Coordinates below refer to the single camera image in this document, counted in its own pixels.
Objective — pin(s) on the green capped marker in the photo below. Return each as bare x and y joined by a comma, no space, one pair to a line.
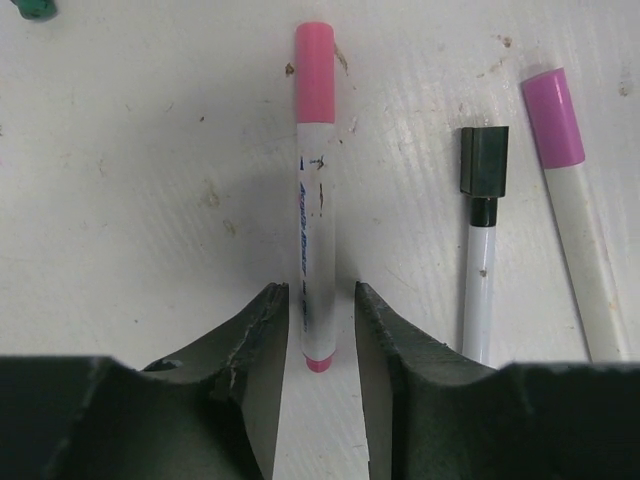
36,10

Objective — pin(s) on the black capped thin pen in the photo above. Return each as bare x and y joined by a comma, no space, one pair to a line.
483,173

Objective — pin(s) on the purple capped marker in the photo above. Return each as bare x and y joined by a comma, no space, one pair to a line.
562,157

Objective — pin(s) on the pink capped marker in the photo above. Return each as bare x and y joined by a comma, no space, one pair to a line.
315,125

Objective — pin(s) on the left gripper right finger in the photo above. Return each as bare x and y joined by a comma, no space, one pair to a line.
431,413

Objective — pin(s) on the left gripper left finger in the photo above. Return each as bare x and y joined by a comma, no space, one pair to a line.
209,410

